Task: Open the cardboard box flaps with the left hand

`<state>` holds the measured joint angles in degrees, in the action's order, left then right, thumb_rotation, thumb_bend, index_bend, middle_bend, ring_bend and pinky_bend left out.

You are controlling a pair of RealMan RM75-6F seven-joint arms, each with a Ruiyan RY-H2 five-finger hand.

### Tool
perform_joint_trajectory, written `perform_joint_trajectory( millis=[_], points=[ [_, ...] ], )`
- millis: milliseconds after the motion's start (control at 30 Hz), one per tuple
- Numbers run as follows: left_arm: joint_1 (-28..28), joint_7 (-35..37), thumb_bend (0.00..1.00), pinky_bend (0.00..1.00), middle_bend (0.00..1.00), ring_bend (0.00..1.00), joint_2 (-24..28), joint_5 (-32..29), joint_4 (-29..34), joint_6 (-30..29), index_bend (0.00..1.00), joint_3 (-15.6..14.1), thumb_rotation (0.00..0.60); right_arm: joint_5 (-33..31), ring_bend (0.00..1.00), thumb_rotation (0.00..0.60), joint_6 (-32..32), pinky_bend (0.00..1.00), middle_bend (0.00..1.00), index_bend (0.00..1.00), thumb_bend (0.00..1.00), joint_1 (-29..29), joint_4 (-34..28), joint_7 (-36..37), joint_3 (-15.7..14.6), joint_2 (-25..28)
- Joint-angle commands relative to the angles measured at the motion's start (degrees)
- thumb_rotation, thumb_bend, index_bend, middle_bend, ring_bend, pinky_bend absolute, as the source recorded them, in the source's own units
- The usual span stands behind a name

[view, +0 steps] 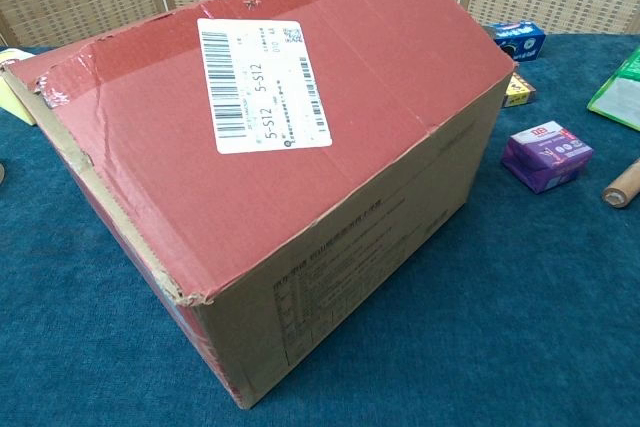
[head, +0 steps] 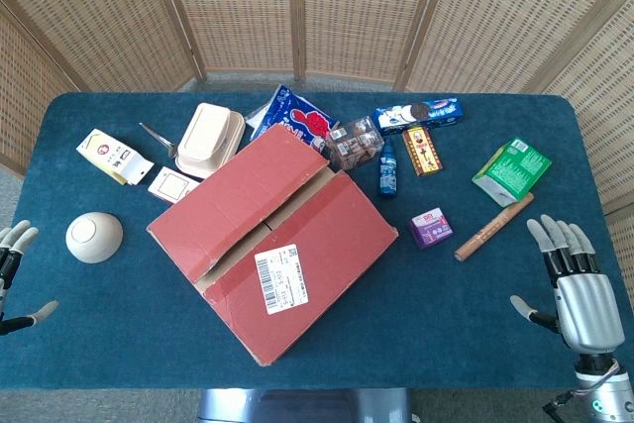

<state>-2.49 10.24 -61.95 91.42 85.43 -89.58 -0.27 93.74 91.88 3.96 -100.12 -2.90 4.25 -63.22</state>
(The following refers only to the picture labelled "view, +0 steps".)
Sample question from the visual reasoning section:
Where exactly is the red-brown cardboard shipping box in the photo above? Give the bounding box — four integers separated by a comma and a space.
0, 0, 517, 411

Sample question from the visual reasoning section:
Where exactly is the small yellow red box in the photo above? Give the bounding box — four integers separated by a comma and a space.
501, 71, 539, 109

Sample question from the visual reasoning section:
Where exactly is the small purple box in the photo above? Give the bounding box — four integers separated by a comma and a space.
501, 120, 595, 195

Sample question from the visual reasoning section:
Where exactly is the blue cookie box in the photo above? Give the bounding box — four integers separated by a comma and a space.
483, 19, 547, 64

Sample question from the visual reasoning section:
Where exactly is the blue tablecloth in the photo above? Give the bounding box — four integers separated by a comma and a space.
0, 31, 640, 427

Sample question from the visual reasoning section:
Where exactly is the brown wooden rolling pin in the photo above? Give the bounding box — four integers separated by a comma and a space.
601, 156, 640, 210

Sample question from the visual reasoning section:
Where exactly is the green snack packet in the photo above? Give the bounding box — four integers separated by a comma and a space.
586, 45, 640, 132

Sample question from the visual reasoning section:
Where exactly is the yellow paper sheet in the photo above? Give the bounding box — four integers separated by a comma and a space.
0, 46, 39, 127

